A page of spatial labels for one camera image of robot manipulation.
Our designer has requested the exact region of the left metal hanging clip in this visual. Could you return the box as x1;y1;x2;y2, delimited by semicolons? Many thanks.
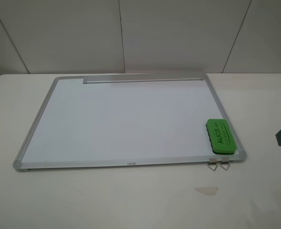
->
207;158;218;171

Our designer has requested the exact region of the metal hanging clip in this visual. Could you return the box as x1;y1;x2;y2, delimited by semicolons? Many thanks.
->
207;158;218;171
219;157;233;171

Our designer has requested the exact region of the white aluminium-framed whiteboard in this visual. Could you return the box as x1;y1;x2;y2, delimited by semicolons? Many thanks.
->
13;72;247;171

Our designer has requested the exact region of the green whiteboard eraser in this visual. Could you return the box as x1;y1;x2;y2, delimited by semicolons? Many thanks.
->
206;119;237;155

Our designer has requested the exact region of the clear tape piece on table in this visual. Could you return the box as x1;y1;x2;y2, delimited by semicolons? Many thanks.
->
195;187;218;196

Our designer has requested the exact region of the right metal hanging clip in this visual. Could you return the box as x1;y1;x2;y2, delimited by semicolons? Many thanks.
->
219;157;233;171

